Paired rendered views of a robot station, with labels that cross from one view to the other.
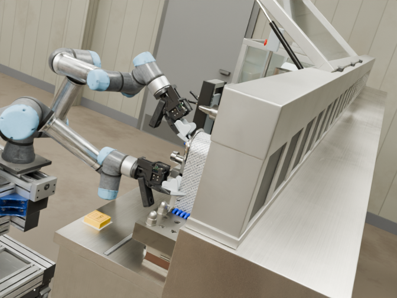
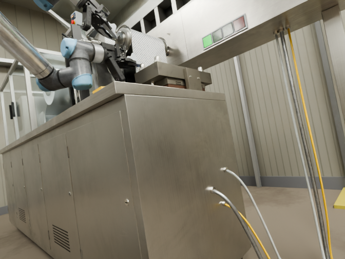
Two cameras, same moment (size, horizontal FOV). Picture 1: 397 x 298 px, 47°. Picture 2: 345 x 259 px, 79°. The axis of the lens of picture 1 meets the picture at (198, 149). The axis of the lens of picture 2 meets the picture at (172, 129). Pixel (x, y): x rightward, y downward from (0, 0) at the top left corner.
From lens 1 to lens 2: 1.68 m
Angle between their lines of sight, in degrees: 68
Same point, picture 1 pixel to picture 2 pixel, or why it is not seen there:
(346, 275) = not seen: outside the picture
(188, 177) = (136, 52)
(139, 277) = (186, 91)
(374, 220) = not seen: hidden behind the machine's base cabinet
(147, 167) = (112, 48)
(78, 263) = (147, 103)
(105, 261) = (164, 89)
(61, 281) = (139, 133)
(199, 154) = (136, 35)
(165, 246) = (177, 72)
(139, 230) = (161, 67)
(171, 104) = (99, 6)
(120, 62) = not seen: outside the picture
